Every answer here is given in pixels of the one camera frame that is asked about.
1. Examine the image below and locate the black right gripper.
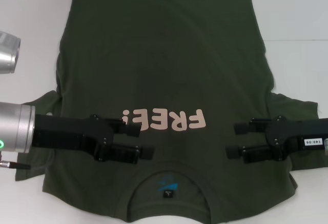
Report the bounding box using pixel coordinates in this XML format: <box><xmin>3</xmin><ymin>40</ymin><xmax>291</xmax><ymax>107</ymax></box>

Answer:
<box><xmin>224</xmin><ymin>115</ymin><xmax>328</xmax><ymax>164</ymax></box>

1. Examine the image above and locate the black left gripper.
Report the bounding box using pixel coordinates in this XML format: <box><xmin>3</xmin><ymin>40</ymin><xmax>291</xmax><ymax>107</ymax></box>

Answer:
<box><xmin>32</xmin><ymin>114</ymin><xmax>155</xmax><ymax>164</ymax></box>

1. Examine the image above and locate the dark green FREE t-shirt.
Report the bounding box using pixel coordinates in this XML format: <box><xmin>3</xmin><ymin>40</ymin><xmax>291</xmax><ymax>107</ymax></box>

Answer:
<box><xmin>14</xmin><ymin>0</ymin><xmax>328</xmax><ymax>224</ymax></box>

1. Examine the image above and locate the left arm cable with plug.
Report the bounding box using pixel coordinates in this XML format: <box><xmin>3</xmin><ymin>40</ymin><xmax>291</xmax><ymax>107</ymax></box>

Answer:
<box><xmin>0</xmin><ymin>152</ymin><xmax>53</xmax><ymax>170</ymax></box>

